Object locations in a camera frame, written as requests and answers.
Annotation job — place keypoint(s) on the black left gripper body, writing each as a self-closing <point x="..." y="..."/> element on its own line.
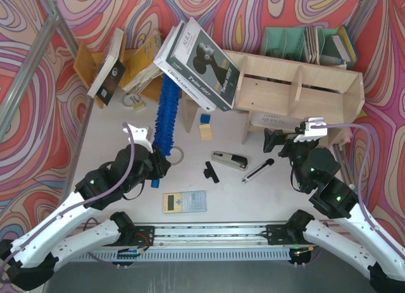
<point x="161" y="166"/>

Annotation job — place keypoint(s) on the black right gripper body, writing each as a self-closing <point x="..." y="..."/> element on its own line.
<point x="285" y="141"/>

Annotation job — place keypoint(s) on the blue microfiber duster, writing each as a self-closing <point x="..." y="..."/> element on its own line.
<point x="166" y="117"/>

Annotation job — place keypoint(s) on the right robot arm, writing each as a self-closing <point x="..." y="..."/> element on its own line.
<point x="374" y="252"/>

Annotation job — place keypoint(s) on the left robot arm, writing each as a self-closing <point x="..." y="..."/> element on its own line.
<point x="32" y="259"/>

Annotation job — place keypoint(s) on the light wooden bookshelf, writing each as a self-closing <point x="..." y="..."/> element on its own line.
<point x="292" y="90"/>

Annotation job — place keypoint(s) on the white utility knife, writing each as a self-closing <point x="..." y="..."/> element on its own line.
<point x="258" y="170"/>

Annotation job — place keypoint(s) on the beige tape roll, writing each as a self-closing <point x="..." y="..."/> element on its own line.
<point x="176" y="155"/>

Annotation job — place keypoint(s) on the yellow grey calculator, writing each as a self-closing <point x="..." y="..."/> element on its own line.
<point x="185" y="202"/>

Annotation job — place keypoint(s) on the black plastic clip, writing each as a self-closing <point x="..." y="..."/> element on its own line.
<point x="210" y="173"/>

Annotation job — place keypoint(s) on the silver black stapler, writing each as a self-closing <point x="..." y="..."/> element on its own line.
<point x="232" y="160"/>

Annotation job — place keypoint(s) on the pink figurine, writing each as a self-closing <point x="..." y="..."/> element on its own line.
<point x="344" y="137"/>

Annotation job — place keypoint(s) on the blue eraser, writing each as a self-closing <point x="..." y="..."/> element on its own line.
<point x="205" y="118"/>

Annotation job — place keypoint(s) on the yellow books stack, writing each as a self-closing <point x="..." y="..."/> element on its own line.
<point x="139" y="63"/>

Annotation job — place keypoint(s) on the black cover book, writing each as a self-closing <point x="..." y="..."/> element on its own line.
<point x="109" y="69"/>

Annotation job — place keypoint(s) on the white paperback book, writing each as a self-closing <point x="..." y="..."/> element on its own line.
<point x="161" y="62"/>

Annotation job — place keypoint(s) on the teal desk organizer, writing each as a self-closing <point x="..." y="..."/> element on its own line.
<point x="312" y="44"/>

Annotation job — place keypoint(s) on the Twins story book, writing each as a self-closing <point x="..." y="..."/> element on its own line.
<point x="205" y="65"/>

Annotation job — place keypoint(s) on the blue bound notebook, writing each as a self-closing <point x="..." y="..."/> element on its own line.
<point x="348" y="42"/>

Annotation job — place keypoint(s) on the yellow wooden book stand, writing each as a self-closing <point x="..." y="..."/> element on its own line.
<point x="85" y="64"/>

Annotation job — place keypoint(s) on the black aluminium rail base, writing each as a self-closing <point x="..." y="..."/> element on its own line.
<point x="211" y="234"/>

